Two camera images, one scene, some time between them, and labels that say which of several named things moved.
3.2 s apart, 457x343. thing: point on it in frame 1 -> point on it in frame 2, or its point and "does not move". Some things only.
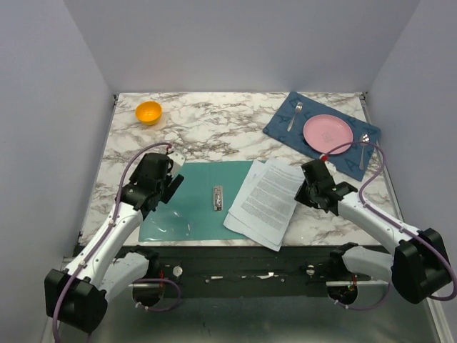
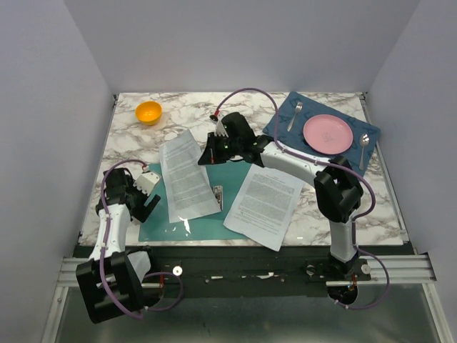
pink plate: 325,133 does not move
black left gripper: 171,184 -> 148,208
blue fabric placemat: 286,118 does not move
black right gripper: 301,196 -> 210,156
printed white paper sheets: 265,202 does not move
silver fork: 298,107 does not move
